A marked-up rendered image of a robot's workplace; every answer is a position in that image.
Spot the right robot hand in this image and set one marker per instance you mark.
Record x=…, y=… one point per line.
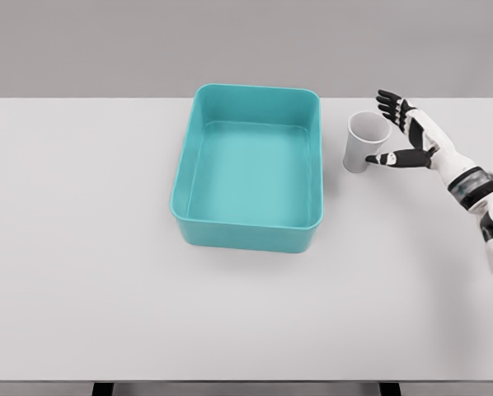
x=427, y=130

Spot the white paper cup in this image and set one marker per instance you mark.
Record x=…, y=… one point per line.
x=364, y=142

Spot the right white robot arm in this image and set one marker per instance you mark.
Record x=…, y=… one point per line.
x=477, y=185

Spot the teal plastic basket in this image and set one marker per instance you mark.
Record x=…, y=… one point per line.
x=250, y=169

